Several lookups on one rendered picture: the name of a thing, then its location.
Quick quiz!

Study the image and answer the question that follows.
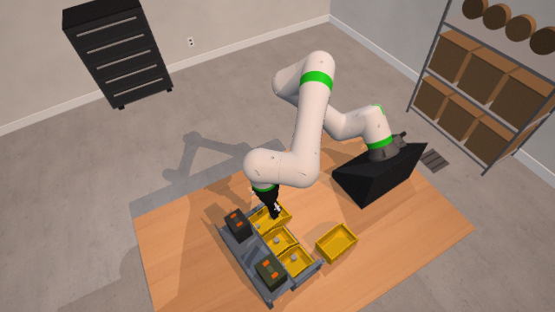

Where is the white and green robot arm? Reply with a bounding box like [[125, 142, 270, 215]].
[[242, 50, 407, 199]]

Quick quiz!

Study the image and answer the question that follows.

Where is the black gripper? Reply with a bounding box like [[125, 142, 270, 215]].
[[259, 192, 282, 220]]

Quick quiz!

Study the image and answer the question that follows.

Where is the yellow open-front bin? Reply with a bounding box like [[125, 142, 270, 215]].
[[263, 226, 297, 257], [249, 201, 291, 237], [315, 223, 358, 265], [278, 244, 314, 279]]

